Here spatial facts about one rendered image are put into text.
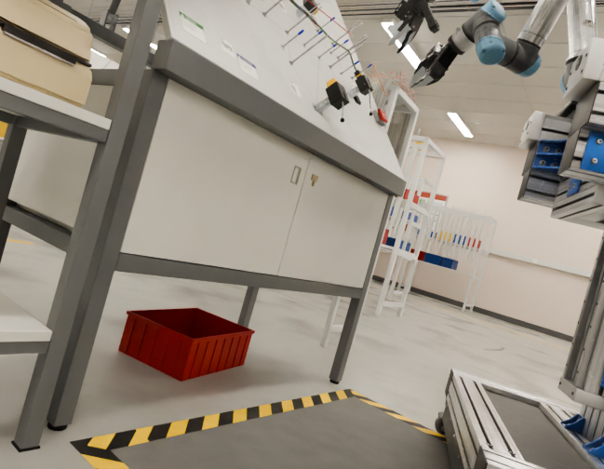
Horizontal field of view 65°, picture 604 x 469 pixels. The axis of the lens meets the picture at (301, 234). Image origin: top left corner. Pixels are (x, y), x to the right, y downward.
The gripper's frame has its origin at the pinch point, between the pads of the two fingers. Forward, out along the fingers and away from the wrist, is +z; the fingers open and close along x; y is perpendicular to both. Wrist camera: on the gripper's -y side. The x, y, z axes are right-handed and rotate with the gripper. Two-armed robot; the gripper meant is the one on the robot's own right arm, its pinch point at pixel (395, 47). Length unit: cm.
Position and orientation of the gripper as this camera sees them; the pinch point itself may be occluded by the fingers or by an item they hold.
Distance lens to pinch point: 186.6
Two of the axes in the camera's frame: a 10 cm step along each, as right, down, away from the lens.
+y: -6.4, -6.5, 4.0
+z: -5.6, 7.6, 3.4
